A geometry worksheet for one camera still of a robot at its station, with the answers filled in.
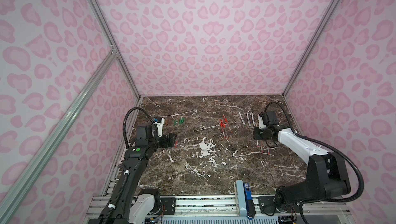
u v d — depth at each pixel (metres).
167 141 0.70
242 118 1.06
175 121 1.06
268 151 0.90
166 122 1.04
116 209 0.40
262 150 0.91
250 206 0.69
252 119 1.06
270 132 0.64
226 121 1.04
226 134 0.98
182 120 1.06
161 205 0.72
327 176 0.43
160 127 0.72
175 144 0.95
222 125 1.03
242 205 0.70
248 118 1.06
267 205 0.73
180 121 1.04
